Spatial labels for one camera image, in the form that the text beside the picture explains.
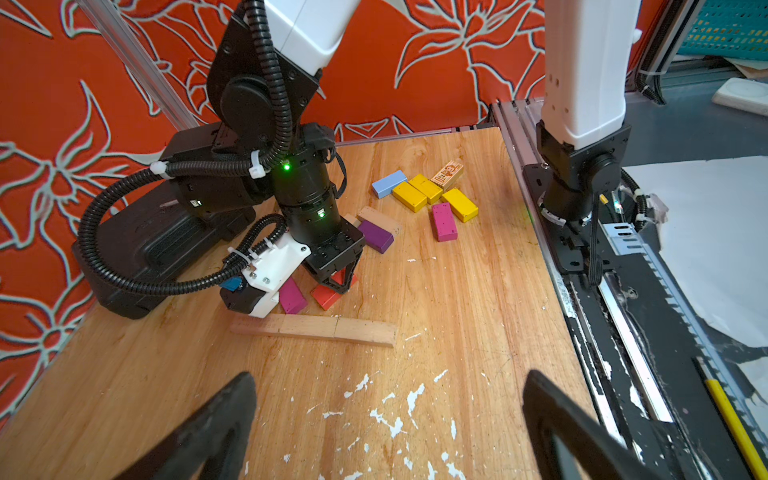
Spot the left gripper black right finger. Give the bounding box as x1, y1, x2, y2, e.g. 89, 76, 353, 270
522, 369, 659, 479

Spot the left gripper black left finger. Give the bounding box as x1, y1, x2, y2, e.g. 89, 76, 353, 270
117, 371, 257, 479

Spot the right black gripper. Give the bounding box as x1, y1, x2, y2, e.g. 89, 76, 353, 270
302, 221, 365, 294

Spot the red building block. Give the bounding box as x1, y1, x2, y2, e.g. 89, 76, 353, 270
310, 270, 358, 311

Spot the magenta block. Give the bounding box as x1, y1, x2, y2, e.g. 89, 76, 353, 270
279, 277, 308, 315
430, 203, 458, 242

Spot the yellow block front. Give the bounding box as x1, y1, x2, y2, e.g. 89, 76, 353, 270
441, 188, 479, 223

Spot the yellow block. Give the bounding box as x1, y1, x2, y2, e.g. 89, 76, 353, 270
392, 182, 428, 212
441, 188, 479, 223
408, 174, 443, 205

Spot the purple building block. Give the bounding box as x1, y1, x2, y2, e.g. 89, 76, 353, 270
358, 220, 394, 254

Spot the light blue block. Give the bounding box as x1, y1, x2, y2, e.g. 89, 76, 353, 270
372, 170, 408, 199

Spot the yellow block upper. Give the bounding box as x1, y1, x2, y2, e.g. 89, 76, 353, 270
392, 182, 428, 212

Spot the yellow block middle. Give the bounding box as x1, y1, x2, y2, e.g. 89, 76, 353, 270
408, 174, 443, 205

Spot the printed natural wood block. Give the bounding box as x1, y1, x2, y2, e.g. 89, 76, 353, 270
430, 160, 464, 191

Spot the black plastic tool case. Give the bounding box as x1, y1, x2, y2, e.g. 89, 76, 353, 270
70, 122, 259, 320

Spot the white device on table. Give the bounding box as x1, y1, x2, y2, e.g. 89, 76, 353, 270
712, 78, 768, 117

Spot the teal plastic crate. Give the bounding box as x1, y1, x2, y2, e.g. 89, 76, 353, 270
678, 0, 768, 61

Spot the yellow pencil on rail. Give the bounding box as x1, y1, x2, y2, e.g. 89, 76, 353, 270
695, 357, 767, 480

